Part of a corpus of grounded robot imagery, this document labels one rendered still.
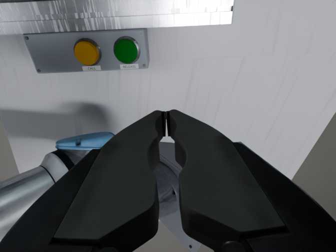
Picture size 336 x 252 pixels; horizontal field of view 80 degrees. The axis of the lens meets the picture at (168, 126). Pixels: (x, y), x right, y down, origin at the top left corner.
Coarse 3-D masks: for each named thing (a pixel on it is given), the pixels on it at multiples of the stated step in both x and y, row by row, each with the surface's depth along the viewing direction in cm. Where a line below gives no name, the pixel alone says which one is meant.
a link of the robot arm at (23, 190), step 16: (64, 144) 36; (80, 144) 36; (96, 144) 37; (48, 160) 35; (64, 160) 34; (16, 176) 32; (32, 176) 32; (48, 176) 33; (0, 192) 29; (16, 192) 30; (32, 192) 31; (0, 208) 28; (16, 208) 29; (0, 224) 27; (0, 240) 28
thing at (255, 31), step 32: (0, 0) 40; (32, 0) 40; (256, 0) 41; (288, 0) 41; (320, 0) 42; (160, 32) 44; (192, 32) 44; (224, 32) 44; (256, 32) 44; (288, 32) 45; (320, 32) 45; (0, 64) 46; (32, 64) 47
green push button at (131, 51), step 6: (120, 42) 34; (126, 42) 34; (132, 42) 34; (120, 48) 35; (126, 48) 35; (132, 48) 35; (120, 54) 35; (126, 54) 35; (132, 54) 35; (120, 60) 36; (126, 60) 36; (132, 60) 36
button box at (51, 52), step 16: (48, 32) 34; (64, 32) 34; (80, 32) 34; (96, 32) 34; (112, 32) 34; (128, 32) 35; (144, 32) 35; (32, 48) 36; (48, 48) 36; (64, 48) 36; (112, 48) 36; (144, 48) 36; (48, 64) 37; (64, 64) 37; (80, 64) 37; (96, 64) 37; (112, 64) 37; (128, 64) 37; (144, 64) 37
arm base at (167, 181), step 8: (160, 168) 51; (168, 168) 52; (160, 176) 50; (168, 176) 50; (176, 176) 51; (160, 184) 49; (168, 184) 49; (176, 184) 50; (160, 192) 48; (168, 192) 50; (176, 192) 50; (160, 200) 48; (168, 200) 49; (176, 200) 50; (160, 208) 48; (168, 208) 49; (176, 208) 51; (160, 216) 50
